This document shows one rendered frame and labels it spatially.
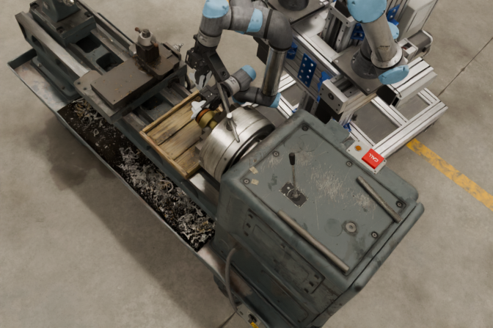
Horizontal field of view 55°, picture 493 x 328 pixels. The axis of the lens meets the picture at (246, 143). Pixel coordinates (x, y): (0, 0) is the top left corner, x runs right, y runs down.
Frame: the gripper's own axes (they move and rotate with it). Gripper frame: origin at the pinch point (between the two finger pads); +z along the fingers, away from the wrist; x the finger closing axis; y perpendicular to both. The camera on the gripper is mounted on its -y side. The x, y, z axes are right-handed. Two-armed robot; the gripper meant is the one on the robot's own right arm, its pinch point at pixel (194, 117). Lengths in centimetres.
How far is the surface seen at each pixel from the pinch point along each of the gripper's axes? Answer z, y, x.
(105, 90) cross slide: 14.5, 42.8, -11.3
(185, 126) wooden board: -2.7, 9.4, -19.8
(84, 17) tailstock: -7, 89, -15
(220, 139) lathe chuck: 5.6, -20.0, 12.4
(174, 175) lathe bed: 12.1, 0.6, -36.0
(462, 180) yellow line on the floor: -151, -102, -108
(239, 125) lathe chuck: -2.6, -21.3, 15.4
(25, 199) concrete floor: 64, 78, -108
